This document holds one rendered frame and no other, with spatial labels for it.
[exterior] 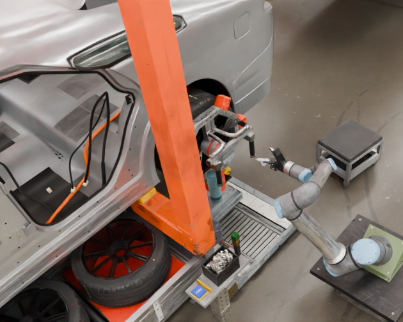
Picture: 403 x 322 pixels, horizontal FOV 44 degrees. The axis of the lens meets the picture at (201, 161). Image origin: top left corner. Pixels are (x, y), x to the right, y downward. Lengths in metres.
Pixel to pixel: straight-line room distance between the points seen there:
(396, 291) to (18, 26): 2.69
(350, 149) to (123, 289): 2.08
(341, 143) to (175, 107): 2.06
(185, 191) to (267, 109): 2.49
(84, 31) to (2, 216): 1.08
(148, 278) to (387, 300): 1.49
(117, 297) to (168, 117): 1.39
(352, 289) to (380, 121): 2.09
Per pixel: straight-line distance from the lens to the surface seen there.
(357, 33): 6.33
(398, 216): 4.20
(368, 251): 3.16
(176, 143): 2.58
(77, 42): 2.83
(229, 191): 4.03
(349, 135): 4.31
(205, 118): 3.31
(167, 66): 2.35
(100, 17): 2.97
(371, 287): 3.42
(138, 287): 3.34
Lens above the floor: 3.15
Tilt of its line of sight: 43 degrees down
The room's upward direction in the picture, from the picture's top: 11 degrees counter-clockwise
